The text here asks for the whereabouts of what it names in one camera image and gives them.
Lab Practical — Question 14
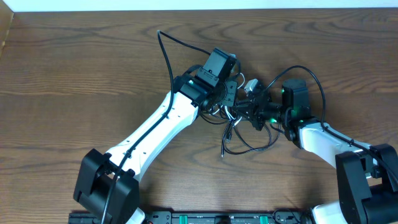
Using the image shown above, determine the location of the white usb cable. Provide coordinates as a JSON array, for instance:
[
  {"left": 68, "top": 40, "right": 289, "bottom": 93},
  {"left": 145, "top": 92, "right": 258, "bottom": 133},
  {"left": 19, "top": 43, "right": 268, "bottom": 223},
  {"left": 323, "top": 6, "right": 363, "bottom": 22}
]
[{"left": 213, "top": 73, "right": 246, "bottom": 127}]

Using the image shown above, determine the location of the black usb cable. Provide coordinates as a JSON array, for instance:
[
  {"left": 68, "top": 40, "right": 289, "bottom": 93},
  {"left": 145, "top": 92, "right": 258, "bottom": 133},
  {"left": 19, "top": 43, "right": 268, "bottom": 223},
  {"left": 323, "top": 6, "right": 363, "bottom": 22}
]
[{"left": 198, "top": 58, "right": 282, "bottom": 158}]

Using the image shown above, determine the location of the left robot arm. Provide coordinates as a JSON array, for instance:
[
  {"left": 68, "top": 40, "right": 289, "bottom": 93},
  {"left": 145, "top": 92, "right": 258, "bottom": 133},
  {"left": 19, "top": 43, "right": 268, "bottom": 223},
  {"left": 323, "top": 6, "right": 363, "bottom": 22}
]
[{"left": 73, "top": 48, "right": 237, "bottom": 223}]

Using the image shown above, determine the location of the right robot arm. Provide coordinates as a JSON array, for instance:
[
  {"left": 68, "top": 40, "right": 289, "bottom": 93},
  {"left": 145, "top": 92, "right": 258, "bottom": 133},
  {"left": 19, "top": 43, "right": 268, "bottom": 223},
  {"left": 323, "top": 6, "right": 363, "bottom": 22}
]
[{"left": 234, "top": 79, "right": 397, "bottom": 223}]

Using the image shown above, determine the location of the cardboard panel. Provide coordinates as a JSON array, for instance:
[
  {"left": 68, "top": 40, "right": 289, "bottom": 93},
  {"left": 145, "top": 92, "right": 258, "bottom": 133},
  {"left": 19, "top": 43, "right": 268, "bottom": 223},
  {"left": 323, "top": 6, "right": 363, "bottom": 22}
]
[{"left": 0, "top": 0, "right": 14, "bottom": 53}]

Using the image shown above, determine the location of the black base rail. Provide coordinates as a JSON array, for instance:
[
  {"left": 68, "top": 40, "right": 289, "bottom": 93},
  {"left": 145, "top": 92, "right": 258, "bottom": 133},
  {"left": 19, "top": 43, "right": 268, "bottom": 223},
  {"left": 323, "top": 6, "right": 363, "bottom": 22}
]
[{"left": 68, "top": 210, "right": 313, "bottom": 224}]

